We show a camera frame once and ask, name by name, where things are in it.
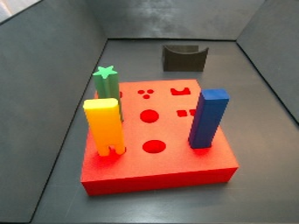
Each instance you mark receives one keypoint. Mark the red foam peg board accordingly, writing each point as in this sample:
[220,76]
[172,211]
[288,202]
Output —
[160,160]

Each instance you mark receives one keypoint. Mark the yellow two-leg block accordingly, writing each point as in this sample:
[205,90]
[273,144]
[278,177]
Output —
[102,113]

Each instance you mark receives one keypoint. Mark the green star-shaped peg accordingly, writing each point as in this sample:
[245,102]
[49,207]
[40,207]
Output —
[106,79]

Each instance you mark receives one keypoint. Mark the blue rectangular block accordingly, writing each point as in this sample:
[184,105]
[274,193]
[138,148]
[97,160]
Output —
[209,113]

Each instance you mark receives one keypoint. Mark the black curved bracket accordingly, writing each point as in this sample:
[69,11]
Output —
[184,58]

